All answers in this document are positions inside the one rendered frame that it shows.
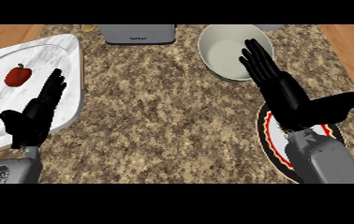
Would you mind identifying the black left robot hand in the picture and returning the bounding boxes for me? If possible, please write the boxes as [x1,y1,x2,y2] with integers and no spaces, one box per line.
[0,67,69,150]

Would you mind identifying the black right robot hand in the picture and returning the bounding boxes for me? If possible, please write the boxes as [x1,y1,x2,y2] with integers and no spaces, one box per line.
[238,38,354,132]

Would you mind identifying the pale green bowl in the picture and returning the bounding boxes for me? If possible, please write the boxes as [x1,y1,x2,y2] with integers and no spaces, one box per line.
[196,24,276,82]

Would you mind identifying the white marble cutting board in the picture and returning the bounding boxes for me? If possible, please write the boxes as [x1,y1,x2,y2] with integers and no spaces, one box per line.
[0,34,86,149]

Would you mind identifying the red bell pepper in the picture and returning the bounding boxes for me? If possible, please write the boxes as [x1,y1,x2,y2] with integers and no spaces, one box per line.
[3,63,34,88]

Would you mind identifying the grey appliance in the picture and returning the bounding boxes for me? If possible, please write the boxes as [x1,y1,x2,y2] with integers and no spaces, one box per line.
[96,24,179,46]

